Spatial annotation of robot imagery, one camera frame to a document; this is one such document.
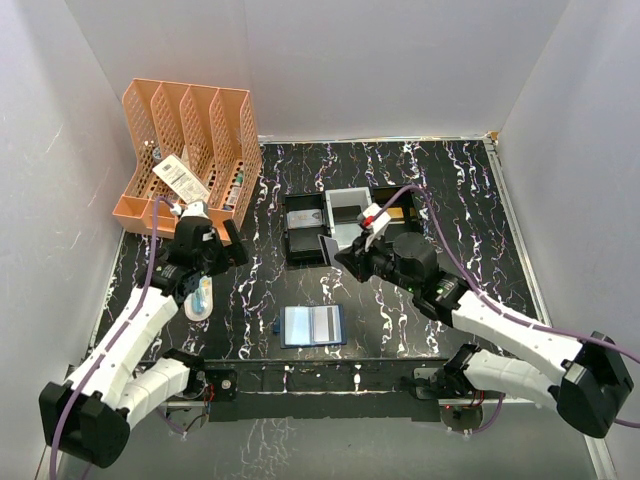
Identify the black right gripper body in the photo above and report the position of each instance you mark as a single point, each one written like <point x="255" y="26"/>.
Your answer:
<point x="380" y="261"/>

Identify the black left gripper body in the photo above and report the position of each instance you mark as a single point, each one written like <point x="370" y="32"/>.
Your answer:
<point x="221" y="258"/>

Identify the blue card holder wallet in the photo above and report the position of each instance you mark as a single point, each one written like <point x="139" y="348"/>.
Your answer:
<point x="311" y="326"/>

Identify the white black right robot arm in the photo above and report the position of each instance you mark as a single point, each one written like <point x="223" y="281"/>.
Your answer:
<point x="583" y="378"/>

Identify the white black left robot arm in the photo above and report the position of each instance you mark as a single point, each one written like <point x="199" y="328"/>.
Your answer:
<point x="91" y="414"/>

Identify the gold card in bin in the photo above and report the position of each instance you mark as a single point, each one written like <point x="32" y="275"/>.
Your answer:
<point x="396" y="215"/>

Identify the black card in bin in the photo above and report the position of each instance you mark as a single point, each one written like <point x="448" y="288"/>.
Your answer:
<point x="346" y="214"/>

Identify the silver card in bin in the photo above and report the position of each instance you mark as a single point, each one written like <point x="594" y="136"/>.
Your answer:
<point x="302" y="219"/>

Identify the black right bin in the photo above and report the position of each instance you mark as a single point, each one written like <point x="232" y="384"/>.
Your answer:
<point x="413" y="222"/>

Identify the black bin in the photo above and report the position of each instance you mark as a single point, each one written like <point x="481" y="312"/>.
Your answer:
<point x="413" y="222"/>
<point x="302" y="246"/>

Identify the round teal tape roll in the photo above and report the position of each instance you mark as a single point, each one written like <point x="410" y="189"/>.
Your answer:
<point x="199" y="304"/>

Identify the white labelled paper packet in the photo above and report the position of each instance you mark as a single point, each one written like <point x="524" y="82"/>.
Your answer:
<point x="181" y="180"/>

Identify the white middle bin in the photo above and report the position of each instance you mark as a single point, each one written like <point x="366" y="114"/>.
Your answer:
<point x="344" y="234"/>

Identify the black left bin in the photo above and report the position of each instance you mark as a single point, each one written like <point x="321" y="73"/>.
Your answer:
<point x="302" y="246"/>

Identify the orange plastic file organizer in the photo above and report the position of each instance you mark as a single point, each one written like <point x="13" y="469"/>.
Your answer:
<point x="192" y="143"/>

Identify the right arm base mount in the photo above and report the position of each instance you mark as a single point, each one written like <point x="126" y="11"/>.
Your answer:
<point x="424" y="383"/>

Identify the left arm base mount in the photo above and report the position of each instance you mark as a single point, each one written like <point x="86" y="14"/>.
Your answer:
<point x="209" y="385"/>

